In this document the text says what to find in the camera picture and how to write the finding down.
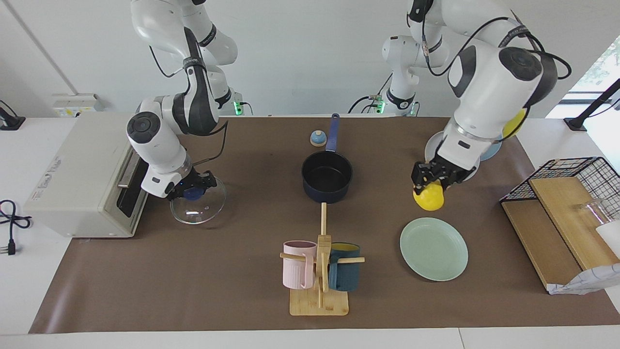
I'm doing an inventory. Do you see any white power strip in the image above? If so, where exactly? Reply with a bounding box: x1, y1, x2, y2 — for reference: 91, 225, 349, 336
52, 94, 105, 118

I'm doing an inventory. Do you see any black base cable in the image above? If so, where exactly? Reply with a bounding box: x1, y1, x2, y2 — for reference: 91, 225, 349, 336
348, 73, 394, 115

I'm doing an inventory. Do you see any white plastic cup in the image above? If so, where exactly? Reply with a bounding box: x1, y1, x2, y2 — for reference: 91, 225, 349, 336
596, 221, 620, 257

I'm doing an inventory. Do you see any light green plate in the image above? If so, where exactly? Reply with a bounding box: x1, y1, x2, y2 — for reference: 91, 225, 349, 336
400, 217, 469, 282

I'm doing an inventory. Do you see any dark teal mug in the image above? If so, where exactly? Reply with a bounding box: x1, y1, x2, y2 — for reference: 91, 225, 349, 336
328, 242, 361, 292

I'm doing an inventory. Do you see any yellow plate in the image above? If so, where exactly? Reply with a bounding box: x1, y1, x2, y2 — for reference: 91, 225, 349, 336
501, 109, 527, 140

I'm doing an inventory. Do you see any pink ribbed mug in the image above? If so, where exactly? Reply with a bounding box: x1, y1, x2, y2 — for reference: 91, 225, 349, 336
283, 240, 318, 290

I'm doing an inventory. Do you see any white checked cloth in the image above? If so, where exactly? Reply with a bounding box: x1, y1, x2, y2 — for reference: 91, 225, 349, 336
547, 264, 620, 295

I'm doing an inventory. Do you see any beige toaster oven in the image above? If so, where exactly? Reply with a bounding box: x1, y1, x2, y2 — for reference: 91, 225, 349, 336
23, 111, 152, 239

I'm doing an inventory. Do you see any glass lid with blue knob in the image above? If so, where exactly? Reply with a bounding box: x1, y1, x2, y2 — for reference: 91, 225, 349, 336
170, 175, 227, 225

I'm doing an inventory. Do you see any dark blue saucepan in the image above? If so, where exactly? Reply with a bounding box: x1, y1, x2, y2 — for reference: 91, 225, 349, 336
301, 113, 353, 204

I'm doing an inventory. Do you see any grey plate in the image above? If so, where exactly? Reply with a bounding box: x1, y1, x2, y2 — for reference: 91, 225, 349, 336
425, 131, 481, 183

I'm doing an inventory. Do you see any brown table mat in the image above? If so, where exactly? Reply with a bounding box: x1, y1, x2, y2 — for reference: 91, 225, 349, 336
29, 116, 620, 334

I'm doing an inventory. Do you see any black power cable with plug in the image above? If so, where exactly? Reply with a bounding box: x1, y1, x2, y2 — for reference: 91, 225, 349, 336
0, 200, 33, 256

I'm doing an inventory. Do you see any light blue plate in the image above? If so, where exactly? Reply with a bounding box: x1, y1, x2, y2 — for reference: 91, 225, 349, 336
479, 140, 503, 161

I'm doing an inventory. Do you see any wooden mug rack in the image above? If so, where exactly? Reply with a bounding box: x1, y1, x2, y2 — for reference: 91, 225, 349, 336
279, 203, 365, 317

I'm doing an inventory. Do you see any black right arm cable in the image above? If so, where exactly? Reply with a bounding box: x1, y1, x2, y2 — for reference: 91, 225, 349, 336
148, 46, 230, 166

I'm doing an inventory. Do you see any black clamp base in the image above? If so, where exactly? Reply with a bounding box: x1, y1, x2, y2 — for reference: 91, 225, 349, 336
0, 100, 26, 130

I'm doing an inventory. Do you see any black camera stand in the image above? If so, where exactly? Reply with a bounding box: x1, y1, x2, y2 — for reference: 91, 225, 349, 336
564, 79, 620, 131

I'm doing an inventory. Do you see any clear glass cup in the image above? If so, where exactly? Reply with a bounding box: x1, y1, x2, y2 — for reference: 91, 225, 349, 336
574, 199, 612, 228

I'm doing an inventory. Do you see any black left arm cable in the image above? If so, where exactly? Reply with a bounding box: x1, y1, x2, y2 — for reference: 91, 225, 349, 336
420, 16, 573, 82

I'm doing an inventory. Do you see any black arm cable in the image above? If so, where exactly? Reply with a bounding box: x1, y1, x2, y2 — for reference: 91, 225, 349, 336
148, 46, 230, 166
420, 16, 573, 82

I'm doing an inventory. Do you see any black wire basket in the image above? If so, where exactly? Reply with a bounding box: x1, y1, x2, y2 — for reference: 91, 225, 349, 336
500, 157, 620, 223

